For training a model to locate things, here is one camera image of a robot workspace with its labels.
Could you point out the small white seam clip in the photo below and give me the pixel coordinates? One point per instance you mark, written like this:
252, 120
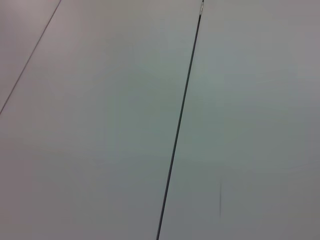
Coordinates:
201, 7

